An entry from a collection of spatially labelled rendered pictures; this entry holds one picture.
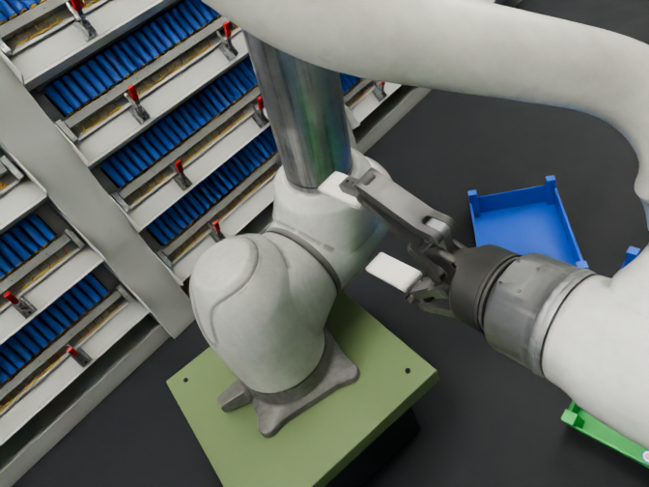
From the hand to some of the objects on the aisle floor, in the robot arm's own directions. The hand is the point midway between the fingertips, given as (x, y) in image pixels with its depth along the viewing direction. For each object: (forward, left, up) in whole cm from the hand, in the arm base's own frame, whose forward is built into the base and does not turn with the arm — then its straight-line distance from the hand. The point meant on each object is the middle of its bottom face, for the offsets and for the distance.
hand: (358, 227), depth 58 cm
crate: (-25, +41, -55) cm, 73 cm away
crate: (+16, +35, -49) cm, 62 cm away
